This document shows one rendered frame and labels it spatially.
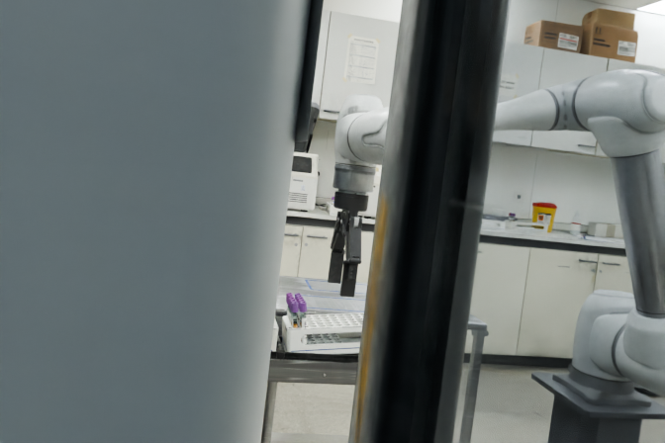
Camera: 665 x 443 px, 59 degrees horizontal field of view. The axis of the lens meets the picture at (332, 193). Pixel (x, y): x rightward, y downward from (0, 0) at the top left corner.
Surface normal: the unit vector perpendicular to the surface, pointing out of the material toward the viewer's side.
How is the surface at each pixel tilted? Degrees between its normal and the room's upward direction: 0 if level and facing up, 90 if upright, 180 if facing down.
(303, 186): 90
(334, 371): 90
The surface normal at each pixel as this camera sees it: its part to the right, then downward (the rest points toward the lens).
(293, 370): 0.20, 0.07
